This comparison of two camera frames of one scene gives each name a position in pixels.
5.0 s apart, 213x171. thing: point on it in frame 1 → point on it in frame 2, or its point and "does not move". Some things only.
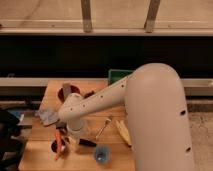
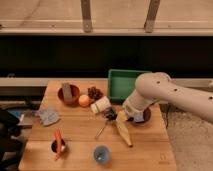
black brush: (87, 142) → (110, 114)
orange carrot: (58, 145) does not move
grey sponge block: (66, 89) does not move
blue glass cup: (102, 154) does not move
